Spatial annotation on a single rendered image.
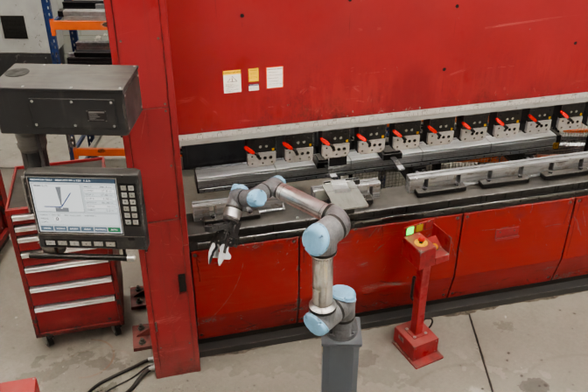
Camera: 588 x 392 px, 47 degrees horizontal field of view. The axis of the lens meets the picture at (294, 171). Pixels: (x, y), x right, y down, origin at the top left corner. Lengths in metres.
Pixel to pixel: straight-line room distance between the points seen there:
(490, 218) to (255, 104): 1.58
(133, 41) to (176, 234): 1.01
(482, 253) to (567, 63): 1.20
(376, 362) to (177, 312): 1.20
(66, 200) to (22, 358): 1.74
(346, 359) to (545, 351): 1.60
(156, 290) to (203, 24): 1.39
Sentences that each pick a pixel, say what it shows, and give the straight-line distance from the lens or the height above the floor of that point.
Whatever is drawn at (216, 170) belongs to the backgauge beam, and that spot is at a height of 0.98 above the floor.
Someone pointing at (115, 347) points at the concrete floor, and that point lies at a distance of 4.31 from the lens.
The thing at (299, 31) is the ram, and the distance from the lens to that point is 3.32.
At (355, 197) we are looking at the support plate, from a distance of 3.64.
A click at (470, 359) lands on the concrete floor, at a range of 4.24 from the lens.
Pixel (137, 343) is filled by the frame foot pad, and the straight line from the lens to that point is 4.27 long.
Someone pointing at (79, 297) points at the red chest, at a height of 0.36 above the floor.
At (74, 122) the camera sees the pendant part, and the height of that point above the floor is 1.81.
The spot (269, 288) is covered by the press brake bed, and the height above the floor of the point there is 0.44.
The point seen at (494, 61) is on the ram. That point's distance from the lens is 3.79.
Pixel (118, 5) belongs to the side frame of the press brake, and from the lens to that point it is 2.96.
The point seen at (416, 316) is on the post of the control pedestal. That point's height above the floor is 0.26.
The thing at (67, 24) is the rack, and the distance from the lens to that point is 5.35.
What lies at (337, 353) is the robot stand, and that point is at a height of 0.71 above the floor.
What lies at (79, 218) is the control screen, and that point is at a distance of 2.89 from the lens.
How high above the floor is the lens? 2.92
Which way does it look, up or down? 30 degrees down
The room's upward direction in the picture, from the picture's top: straight up
